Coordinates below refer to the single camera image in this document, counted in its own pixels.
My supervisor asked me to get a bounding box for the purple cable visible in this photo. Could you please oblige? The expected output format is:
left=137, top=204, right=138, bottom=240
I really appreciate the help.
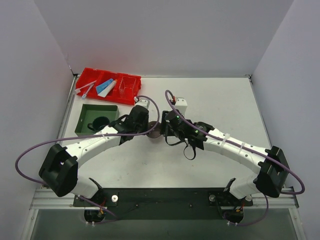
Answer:
left=15, top=95, right=161, bottom=225
left=164, top=89, right=306, bottom=227

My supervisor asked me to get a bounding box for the purple ceramic mug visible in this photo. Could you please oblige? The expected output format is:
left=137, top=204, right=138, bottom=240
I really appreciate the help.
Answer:
left=147, top=121, right=161, bottom=139

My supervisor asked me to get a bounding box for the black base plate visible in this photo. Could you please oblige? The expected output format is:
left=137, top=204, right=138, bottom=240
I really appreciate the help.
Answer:
left=73, top=187, right=253, bottom=221

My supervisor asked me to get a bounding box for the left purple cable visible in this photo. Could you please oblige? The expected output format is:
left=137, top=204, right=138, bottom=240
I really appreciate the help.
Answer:
left=15, top=95, right=161, bottom=225

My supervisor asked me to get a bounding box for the blue toothpaste tube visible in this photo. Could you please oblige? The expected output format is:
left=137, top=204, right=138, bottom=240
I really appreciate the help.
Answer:
left=95, top=78, right=114, bottom=94

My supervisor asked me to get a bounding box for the white toothpaste tube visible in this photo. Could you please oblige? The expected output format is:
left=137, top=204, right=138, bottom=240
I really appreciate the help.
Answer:
left=98, top=80, right=117, bottom=98

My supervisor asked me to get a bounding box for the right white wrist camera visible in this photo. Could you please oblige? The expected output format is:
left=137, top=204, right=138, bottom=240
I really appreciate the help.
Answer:
left=171, top=97, right=188, bottom=116

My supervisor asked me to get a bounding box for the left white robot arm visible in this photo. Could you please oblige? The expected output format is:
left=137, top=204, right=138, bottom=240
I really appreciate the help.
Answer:
left=38, top=104, right=149, bottom=206

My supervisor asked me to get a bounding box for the red divided plastic bin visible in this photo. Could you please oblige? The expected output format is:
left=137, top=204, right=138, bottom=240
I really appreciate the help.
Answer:
left=74, top=67, right=142, bottom=105

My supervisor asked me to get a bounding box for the green metal tray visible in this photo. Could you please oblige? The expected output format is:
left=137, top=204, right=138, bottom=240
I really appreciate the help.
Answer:
left=74, top=104, right=119, bottom=136

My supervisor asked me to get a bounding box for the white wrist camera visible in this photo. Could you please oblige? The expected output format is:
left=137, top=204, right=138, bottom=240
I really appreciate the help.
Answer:
left=134, top=96, right=150, bottom=110
left=171, top=97, right=188, bottom=116

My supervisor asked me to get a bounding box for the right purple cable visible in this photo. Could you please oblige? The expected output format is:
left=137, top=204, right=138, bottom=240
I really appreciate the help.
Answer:
left=164, top=89, right=306, bottom=227

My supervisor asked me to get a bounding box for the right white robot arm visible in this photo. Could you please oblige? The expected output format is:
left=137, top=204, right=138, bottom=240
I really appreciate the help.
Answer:
left=160, top=110, right=289, bottom=199

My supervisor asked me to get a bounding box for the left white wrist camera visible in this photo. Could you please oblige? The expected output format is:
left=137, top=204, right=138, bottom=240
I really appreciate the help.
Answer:
left=134, top=96, right=150, bottom=110

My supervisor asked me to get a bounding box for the pink white toothbrush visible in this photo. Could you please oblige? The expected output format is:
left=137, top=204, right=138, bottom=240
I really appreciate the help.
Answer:
left=74, top=80, right=96, bottom=94

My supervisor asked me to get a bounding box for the dark green mug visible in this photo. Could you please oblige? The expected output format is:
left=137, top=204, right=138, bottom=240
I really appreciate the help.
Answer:
left=87, top=116, right=110, bottom=132

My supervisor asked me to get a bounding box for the clear textured holder box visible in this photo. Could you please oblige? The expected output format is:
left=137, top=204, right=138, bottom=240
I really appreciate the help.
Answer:
left=118, top=76, right=137, bottom=99

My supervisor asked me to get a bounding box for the aluminium frame rail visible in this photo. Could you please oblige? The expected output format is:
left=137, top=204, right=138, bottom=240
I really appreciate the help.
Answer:
left=30, top=188, right=299, bottom=210

